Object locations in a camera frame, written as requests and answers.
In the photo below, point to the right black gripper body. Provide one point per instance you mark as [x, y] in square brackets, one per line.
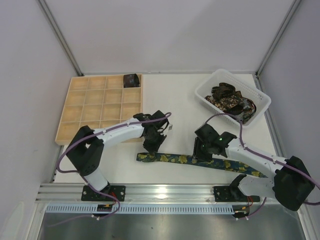
[198, 149]

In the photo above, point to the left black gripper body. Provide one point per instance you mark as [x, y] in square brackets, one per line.
[155, 142]

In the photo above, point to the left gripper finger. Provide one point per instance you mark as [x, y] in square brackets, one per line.
[148, 146]
[155, 145]

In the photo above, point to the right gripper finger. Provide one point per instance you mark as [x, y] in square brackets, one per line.
[197, 148]
[205, 156]

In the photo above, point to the blue yellow floral tie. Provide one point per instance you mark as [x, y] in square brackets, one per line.
[213, 163]

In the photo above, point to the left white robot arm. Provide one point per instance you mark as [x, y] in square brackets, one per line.
[86, 148]

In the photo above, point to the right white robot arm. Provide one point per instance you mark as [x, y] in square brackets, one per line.
[285, 179]

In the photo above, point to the brown patterned tie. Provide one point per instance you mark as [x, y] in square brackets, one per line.
[224, 97]

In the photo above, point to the dark striped tie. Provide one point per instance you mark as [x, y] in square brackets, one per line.
[244, 110]

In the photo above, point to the white plastic basket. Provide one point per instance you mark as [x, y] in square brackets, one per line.
[260, 99]

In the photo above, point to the rolled dark tie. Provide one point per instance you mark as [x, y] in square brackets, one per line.
[131, 81]

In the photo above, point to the wooden compartment tray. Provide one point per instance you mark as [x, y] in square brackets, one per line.
[97, 101]

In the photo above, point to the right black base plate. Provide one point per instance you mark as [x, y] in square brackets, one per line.
[228, 194]

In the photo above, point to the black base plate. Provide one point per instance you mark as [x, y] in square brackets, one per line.
[228, 194]
[117, 191]

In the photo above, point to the aluminium mounting rail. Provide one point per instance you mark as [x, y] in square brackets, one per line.
[131, 193]

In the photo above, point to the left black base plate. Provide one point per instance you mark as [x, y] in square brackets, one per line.
[117, 191]

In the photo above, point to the white slotted cable duct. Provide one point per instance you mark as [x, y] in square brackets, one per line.
[205, 209]

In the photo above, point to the left aluminium frame post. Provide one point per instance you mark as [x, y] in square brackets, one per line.
[45, 9]

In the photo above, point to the aluminium frame post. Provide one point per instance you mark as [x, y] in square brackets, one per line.
[293, 9]
[45, 9]

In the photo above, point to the right aluminium frame post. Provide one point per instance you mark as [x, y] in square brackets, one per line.
[293, 9]

